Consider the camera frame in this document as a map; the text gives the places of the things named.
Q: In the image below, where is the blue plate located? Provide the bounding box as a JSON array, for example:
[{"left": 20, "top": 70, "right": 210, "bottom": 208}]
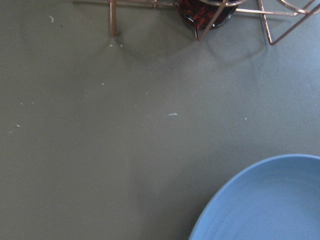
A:
[{"left": 190, "top": 154, "right": 320, "bottom": 240}]

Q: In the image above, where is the copper wire bottle rack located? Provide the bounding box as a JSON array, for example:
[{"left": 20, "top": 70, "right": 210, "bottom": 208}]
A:
[{"left": 72, "top": 0, "right": 320, "bottom": 46}]

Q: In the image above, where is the dark tea bottle front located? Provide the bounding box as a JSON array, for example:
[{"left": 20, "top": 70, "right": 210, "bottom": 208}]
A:
[{"left": 176, "top": 0, "right": 238, "bottom": 30}]

